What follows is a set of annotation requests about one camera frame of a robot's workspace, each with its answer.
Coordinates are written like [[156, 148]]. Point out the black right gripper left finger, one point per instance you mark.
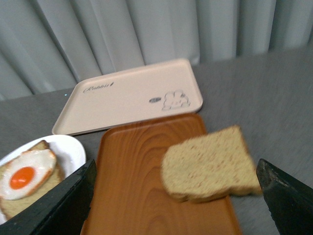
[[61, 211]]

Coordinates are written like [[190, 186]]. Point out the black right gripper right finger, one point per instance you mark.
[[289, 201]]

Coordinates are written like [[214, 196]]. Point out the white round plate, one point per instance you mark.
[[70, 156]]

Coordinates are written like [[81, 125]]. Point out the bread slice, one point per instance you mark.
[[210, 167], [27, 177]]

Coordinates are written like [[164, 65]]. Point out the fried egg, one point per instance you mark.
[[23, 175]]

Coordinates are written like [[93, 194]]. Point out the brown wooden tray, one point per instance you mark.
[[129, 198]]

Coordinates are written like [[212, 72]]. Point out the beige rabbit tray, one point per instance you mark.
[[144, 93]]

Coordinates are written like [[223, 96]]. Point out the grey curtain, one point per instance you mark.
[[50, 45]]

